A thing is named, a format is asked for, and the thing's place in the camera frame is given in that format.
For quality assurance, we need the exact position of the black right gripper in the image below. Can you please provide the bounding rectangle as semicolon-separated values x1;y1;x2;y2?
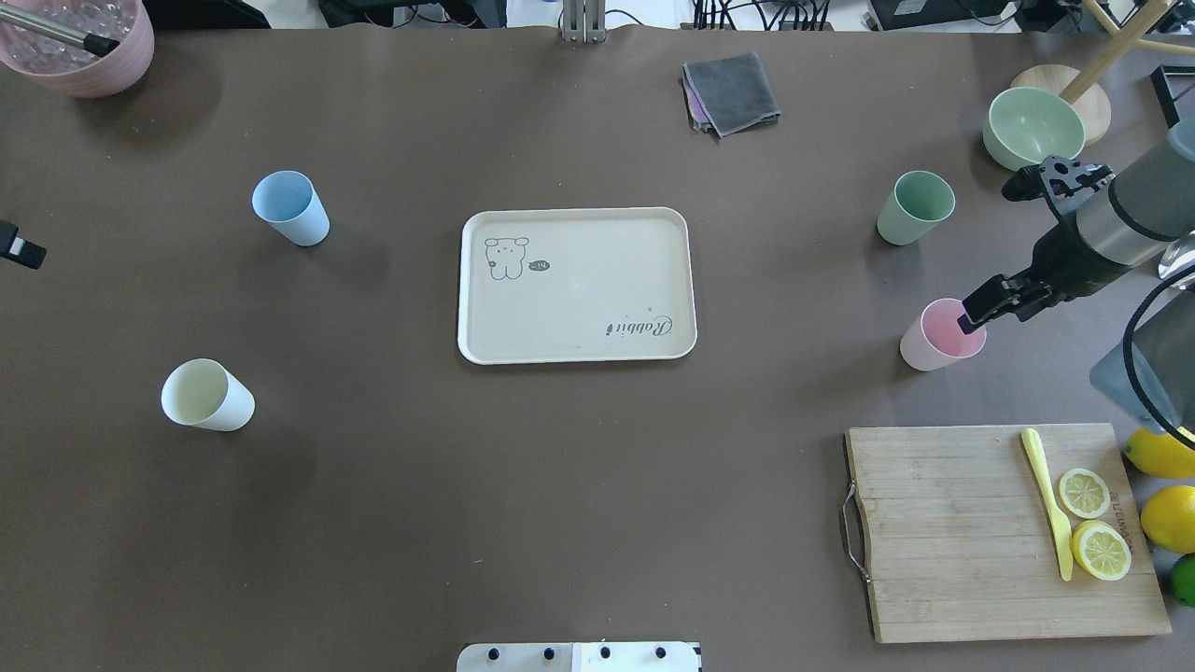
960;155;1117;332

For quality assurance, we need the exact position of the pink bowl with ice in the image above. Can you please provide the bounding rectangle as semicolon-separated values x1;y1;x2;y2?
4;1;155;98

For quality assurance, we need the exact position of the grey folded cloth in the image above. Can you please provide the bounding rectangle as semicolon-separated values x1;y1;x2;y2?
682;51;782;138

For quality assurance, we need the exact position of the mint green cup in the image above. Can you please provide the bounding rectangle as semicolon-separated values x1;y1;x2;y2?
876;170;956;245

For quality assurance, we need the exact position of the wooden cup tree pole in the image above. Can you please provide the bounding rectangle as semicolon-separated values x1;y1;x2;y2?
1059;0;1194;104

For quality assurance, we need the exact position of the round wooden stand base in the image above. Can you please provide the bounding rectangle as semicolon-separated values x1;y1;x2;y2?
1010;65;1111;147

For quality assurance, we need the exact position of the lemon slice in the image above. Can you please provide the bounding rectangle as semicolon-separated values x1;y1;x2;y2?
1071;520;1132;581
1058;468;1111;520

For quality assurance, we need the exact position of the light blue cup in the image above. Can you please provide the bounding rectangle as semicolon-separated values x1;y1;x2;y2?
251;170;331;246

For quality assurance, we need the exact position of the yellow plastic knife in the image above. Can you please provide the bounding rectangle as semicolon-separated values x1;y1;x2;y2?
1021;427;1076;581

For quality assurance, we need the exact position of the aluminium frame post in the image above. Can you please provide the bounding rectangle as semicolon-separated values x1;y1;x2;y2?
560;0;607;43

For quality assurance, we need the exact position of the cream rabbit tray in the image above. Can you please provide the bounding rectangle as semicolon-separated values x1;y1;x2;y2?
456;207;698;365

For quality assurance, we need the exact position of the mint green bowl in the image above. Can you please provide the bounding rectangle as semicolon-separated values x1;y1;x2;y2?
982;88;1087;171

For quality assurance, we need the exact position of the wooden cutting board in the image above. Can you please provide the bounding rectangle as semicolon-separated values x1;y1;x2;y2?
845;424;1171;644

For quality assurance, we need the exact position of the green lime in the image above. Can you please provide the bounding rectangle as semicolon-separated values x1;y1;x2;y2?
1169;552;1195;607

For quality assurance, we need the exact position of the pink cup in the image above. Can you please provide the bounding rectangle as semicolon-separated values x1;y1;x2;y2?
899;298;987;371

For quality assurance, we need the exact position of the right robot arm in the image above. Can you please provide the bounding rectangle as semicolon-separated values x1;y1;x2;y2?
957;120;1191;436

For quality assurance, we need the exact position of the cream white cup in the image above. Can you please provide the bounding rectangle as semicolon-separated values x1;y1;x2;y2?
161;358;256;430

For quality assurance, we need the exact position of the metal muddler rod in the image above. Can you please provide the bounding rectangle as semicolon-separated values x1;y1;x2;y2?
1;4;120;57

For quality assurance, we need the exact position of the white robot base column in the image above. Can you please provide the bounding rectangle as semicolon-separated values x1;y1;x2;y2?
456;641;703;671

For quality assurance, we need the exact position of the whole yellow lemon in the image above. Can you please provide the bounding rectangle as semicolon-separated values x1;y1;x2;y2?
1123;428;1194;478
1140;485;1195;554

